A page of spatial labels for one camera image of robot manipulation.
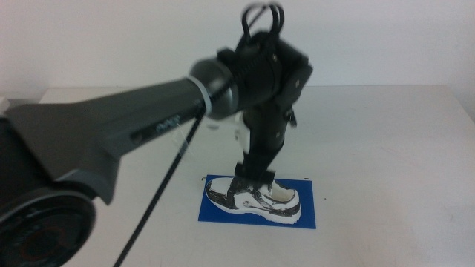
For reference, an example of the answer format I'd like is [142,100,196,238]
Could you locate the white and black shoe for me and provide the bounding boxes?
[205,177,301,225]

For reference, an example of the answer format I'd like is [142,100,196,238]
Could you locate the black straight cable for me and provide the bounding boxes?
[112,111,206,267]

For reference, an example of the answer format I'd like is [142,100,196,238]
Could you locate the blue rectangular mat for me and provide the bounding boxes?
[197,174,317,230]

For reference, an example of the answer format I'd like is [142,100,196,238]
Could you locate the black looped cable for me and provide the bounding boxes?
[240,2,286,40]

